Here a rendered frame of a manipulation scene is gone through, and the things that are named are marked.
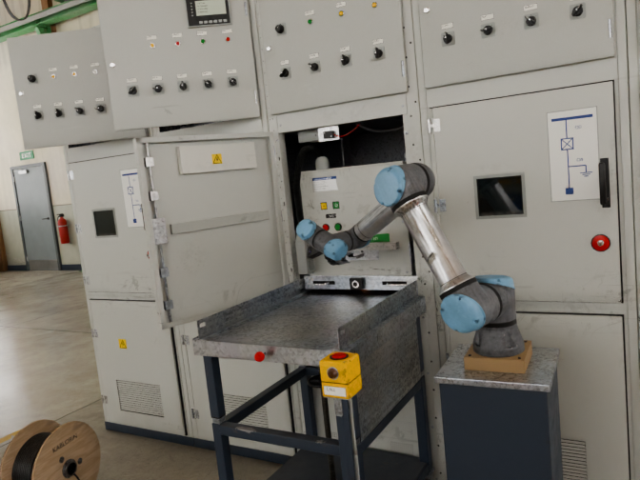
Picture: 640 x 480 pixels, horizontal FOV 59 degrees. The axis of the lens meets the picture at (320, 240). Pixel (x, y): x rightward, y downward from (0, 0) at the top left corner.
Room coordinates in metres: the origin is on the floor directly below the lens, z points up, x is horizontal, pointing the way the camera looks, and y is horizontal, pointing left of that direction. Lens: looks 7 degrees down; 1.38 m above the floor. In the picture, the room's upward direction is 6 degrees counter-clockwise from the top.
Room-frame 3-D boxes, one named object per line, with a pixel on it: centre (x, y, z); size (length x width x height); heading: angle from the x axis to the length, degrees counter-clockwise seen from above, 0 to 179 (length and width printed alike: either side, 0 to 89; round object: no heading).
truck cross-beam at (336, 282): (2.43, -0.16, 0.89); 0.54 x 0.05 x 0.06; 60
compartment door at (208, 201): (2.38, 0.42, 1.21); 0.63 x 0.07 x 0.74; 128
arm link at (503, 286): (1.67, -0.50, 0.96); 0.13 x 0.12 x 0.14; 133
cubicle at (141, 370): (3.62, 0.77, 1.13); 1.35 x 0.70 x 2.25; 150
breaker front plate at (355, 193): (2.41, -0.15, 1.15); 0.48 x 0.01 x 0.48; 60
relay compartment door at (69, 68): (2.91, 1.13, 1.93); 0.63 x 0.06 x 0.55; 87
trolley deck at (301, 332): (2.09, 0.04, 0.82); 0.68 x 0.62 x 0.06; 150
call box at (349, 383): (1.44, -0.02, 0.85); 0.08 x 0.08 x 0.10; 60
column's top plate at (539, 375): (1.68, -0.51, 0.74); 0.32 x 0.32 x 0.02; 62
